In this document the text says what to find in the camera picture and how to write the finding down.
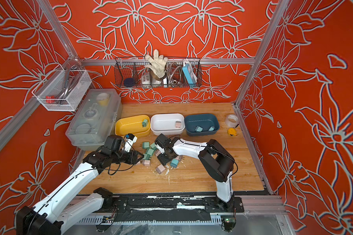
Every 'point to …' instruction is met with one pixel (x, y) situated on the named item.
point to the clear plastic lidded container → (96, 119)
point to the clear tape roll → (232, 121)
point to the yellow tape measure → (232, 131)
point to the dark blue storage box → (201, 124)
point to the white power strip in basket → (146, 81)
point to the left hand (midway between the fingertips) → (140, 154)
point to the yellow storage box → (133, 125)
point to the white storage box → (165, 124)
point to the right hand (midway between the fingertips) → (161, 159)
